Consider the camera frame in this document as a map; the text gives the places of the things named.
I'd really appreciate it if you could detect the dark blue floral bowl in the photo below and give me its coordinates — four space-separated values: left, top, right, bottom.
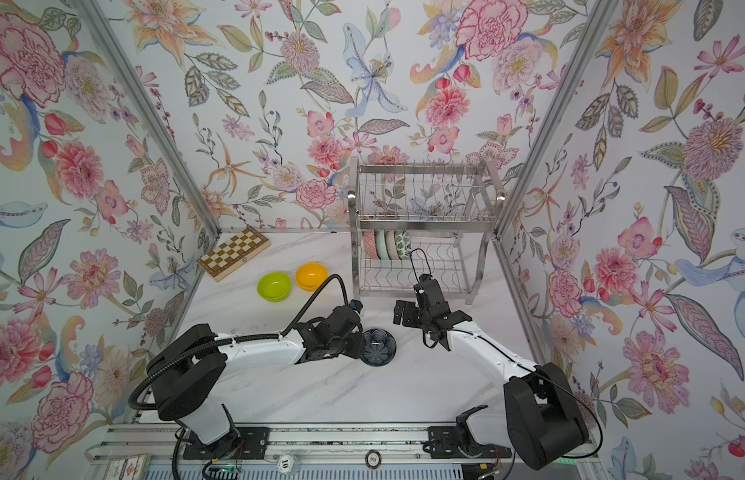
360 328 397 367

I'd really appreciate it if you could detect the green leaf pattern bowl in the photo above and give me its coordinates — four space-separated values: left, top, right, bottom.
395 230 412 260

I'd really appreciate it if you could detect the pink striped ceramic bowl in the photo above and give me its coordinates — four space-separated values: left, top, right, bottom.
385 231 400 260

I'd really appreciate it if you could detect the pale green ceramic bowl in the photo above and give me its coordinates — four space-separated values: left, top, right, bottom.
375 230 390 260

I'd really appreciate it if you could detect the two-tier steel dish rack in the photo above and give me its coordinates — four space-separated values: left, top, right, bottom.
346 157 507 303

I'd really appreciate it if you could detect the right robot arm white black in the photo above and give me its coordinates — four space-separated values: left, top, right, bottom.
394 274 590 470

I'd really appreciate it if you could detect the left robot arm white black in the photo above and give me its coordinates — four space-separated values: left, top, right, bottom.
128 300 364 449

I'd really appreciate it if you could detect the orange yellow plastic bowl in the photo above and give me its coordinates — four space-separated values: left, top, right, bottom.
294 262 328 292

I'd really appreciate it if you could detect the lime green plastic bowl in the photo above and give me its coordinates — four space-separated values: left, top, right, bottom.
256 272 292 303

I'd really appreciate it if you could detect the wooden chess board box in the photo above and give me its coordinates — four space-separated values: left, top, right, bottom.
198 226 270 282

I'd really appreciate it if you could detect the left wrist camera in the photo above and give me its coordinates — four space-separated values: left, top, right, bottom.
348 299 364 314

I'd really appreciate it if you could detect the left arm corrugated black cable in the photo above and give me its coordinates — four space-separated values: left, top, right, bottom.
127 274 350 480

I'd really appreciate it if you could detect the aluminium front rail frame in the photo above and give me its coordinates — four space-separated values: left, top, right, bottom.
84 422 607 479

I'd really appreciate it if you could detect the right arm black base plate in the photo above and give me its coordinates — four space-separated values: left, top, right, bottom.
423 425 513 462

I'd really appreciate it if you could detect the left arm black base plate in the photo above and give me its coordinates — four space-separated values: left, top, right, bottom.
182 427 270 461

